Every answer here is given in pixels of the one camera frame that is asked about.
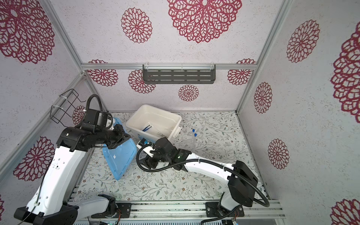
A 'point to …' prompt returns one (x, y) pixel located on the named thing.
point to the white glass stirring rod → (155, 128)
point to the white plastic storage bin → (167, 123)
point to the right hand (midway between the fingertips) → (141, 154)
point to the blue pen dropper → (146, 128)
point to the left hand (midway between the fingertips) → (131, 138)
